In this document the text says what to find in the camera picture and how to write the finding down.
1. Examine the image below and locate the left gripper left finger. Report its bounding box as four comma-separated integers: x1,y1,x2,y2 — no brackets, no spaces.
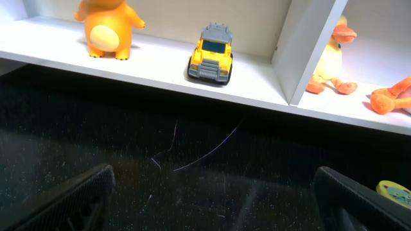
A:
0,162,116,231

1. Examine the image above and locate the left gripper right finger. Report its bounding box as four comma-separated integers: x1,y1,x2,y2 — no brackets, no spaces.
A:
310,166,411,231

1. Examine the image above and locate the orange dragon toy figure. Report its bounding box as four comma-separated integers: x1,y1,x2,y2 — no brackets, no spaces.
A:
73,0,146,61

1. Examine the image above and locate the grey and yellow toy truck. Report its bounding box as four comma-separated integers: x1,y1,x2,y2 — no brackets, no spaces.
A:
187,22,234,86

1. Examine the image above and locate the white plush duck yellow hat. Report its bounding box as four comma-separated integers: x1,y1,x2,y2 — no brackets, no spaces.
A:
369,76,411,116

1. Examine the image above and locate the white shelf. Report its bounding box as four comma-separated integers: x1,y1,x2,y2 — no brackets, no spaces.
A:
0,0,411,136

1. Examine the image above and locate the yellow rattle drum wooden handle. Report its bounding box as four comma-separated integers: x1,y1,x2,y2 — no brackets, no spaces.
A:
376,180,411,210

